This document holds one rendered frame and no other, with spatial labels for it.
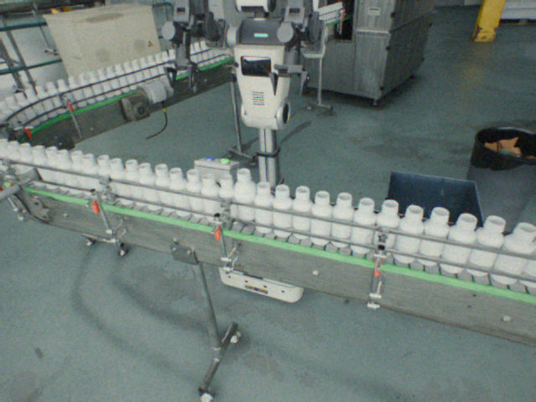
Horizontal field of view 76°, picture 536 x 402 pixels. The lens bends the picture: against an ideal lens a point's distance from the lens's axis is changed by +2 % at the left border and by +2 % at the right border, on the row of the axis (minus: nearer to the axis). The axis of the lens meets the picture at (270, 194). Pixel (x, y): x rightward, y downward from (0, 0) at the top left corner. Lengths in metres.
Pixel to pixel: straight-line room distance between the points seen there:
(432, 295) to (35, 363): 1.98
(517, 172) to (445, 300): 1.60
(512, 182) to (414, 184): 1.16
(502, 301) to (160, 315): 1.74
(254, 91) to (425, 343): 1.54
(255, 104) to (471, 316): 1.18
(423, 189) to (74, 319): 2.02
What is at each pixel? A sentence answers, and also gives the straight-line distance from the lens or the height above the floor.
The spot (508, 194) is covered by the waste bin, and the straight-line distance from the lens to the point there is 2.65.
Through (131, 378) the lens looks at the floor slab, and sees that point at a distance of 2.07.
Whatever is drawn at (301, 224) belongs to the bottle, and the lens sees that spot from 0.99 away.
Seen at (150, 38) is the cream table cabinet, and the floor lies 0.82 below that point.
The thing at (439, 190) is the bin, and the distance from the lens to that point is 1.53.
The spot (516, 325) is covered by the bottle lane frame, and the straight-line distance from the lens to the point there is 1.14.
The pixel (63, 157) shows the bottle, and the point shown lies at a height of 1.15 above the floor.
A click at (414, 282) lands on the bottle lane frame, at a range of 1.03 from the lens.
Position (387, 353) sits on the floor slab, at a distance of 2.02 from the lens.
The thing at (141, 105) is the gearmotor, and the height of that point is 0.94.
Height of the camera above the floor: 1.71
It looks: 36 degrees down
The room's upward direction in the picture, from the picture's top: 4 degrees counter-clockwise
